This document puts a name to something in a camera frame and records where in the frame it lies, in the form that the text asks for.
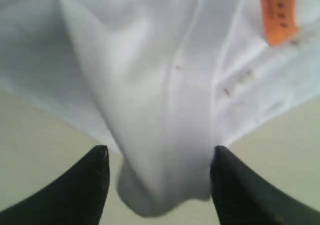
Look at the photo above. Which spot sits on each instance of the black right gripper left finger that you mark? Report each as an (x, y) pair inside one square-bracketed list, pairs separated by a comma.
[(77, 197)]

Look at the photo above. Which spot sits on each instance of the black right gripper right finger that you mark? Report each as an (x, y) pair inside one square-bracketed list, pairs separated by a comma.
[(242, 197)]

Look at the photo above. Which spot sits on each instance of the white t-shirt red lettering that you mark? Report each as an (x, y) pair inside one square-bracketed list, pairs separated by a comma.
[(162, 81)]

